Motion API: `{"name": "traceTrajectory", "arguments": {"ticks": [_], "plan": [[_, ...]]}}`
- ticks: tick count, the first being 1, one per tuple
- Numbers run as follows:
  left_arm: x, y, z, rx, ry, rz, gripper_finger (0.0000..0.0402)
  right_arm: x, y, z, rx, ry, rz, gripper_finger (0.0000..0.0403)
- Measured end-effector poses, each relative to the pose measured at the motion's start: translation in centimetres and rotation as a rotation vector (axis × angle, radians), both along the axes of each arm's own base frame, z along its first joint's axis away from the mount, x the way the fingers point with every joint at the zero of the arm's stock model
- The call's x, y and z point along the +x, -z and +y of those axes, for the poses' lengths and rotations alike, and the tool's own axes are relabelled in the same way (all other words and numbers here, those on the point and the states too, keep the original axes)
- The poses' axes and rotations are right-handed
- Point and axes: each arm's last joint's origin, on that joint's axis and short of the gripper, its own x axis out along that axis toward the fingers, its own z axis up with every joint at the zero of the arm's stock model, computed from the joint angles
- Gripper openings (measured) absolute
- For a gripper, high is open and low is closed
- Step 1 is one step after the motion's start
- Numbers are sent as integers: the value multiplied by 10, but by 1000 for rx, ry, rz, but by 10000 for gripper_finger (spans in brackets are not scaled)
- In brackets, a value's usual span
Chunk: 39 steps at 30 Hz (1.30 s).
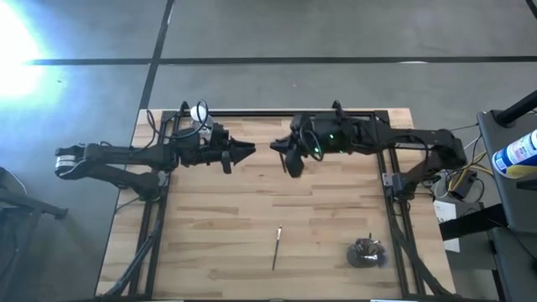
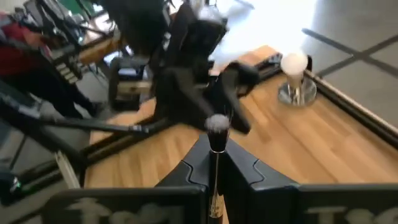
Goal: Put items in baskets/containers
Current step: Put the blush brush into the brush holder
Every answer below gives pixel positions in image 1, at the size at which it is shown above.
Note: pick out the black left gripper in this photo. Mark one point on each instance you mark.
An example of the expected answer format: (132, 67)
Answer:
(201, 151)

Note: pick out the white blue wipes canister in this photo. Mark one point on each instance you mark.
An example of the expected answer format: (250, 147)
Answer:
(518, 153)

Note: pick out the clear bulb holder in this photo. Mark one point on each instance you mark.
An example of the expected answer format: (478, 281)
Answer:
(205, 126)

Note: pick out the white paper sheet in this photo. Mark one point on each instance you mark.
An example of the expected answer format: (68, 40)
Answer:
(444, 211)

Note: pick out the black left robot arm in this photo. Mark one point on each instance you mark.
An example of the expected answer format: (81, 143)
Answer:
(126, 153)

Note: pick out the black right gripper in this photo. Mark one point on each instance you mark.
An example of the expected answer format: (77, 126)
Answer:
(335, 126)

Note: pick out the dark grey side desk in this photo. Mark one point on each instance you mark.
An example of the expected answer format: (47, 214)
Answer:
(516, 201)

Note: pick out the large fluffy powder brush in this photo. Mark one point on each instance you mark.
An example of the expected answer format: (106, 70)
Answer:
(381, 258)

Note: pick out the black desk crossbar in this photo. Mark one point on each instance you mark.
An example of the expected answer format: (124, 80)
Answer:
(474, 222)

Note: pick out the dark chair base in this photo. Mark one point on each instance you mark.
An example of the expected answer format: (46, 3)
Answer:
(33, 205)

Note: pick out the white light bulb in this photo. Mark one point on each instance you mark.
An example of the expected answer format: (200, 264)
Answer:
(199, 113)

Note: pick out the small black power box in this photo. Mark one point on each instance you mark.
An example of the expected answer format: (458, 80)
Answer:
(463, 189)

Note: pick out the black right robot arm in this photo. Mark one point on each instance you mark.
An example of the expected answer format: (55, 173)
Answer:
(419, 140)

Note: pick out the black table frame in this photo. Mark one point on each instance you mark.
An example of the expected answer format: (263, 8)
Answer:
(260, 113)

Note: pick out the dark metal pole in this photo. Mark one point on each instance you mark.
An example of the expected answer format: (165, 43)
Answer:
(518, 110)

